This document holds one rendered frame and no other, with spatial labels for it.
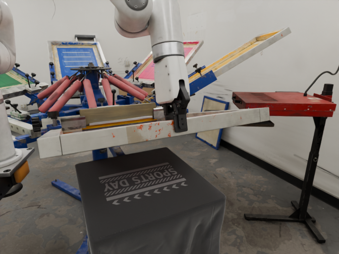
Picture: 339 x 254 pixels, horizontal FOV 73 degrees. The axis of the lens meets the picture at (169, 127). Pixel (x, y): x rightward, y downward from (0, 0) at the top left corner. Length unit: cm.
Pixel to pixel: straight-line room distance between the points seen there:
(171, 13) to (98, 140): 32
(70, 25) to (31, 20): 65
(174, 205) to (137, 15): 55
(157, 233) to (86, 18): 481
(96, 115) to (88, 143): 60
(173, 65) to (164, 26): 9
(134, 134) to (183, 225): 39
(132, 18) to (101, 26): 477
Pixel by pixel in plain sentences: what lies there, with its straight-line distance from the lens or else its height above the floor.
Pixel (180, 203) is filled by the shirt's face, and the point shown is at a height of 95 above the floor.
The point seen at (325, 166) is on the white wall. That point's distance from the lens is 272.
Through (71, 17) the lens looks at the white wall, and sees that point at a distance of 521.
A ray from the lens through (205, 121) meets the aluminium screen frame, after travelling 57.
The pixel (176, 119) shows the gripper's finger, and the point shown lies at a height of 127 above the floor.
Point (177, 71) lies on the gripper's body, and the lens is 51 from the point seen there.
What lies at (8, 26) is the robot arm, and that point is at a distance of 77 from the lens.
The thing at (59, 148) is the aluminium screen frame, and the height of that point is 124.
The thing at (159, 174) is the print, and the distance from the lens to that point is 94.
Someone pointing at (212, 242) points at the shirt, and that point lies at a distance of 92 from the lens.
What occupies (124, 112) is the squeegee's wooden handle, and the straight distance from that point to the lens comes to 109.
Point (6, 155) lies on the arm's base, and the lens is 73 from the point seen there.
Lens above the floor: 141
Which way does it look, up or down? 18 degrees down
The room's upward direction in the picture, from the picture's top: straight up
